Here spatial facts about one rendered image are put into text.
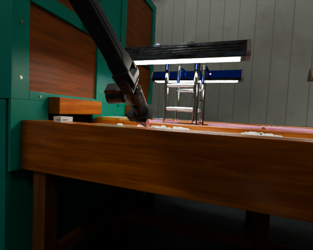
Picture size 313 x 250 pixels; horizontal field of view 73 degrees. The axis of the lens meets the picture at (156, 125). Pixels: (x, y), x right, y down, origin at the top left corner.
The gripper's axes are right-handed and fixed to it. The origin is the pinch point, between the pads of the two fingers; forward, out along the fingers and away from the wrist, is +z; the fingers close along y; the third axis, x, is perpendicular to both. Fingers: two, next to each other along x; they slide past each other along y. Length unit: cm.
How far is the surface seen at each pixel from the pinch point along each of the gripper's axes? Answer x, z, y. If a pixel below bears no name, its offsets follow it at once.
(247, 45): -30.0, -15.0, -35.4
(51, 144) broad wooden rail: 20.0, -11.7, 26.9
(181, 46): -31.0, -15.3, -10.1
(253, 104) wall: -155, 145, -57
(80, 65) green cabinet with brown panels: -28, -10, 42
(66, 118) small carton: 9.5, -13.4, 25.8
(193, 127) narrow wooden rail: -12.6, 15.1, -15.3
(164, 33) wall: -264, 102, 77
